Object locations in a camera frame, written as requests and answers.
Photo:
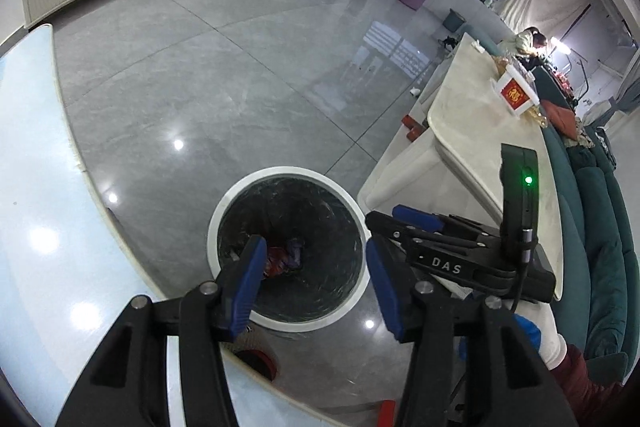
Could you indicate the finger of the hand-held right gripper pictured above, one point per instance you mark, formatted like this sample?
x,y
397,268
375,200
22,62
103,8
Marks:
x,y
417,217
440,263

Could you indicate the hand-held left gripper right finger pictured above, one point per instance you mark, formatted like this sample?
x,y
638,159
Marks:
x,y
385,287

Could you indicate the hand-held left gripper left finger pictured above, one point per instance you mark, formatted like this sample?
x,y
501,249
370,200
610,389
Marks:
x,y
247,277

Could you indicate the red snack wrapper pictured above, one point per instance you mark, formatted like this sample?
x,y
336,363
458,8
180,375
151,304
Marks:
x,y
275,263

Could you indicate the purple wrapper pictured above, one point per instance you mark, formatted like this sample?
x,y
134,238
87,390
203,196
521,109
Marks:
x,y
295,252

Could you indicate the white bin with black bag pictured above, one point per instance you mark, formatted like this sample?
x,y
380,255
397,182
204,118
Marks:
x,y
310,212

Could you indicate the person's right forearm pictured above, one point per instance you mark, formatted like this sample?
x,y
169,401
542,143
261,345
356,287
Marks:
x,y
580,377

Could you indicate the person's right hand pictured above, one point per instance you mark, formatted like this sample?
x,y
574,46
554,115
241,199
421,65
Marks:
x,y
530,332

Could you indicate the cream low table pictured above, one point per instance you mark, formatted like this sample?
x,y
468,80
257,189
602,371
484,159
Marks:
x,y
400,177

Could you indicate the green sofa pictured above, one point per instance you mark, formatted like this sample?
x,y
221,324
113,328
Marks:
x,y
600,232

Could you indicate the red round plastic item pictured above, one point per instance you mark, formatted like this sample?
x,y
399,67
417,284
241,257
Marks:
x,y
257,363

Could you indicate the small red container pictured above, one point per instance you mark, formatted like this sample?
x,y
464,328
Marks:
x,y
413,129

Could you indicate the cream marble coffee table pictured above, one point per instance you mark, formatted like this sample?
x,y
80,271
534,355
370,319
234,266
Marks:
x,y
480,127

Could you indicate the red-brown cushion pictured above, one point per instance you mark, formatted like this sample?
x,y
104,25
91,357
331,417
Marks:
x,y
561,118

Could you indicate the dark green bin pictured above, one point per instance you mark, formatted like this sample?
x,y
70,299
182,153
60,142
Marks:
x,y
455,21

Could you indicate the cream curtain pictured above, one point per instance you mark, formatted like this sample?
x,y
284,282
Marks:
x,y
545,2

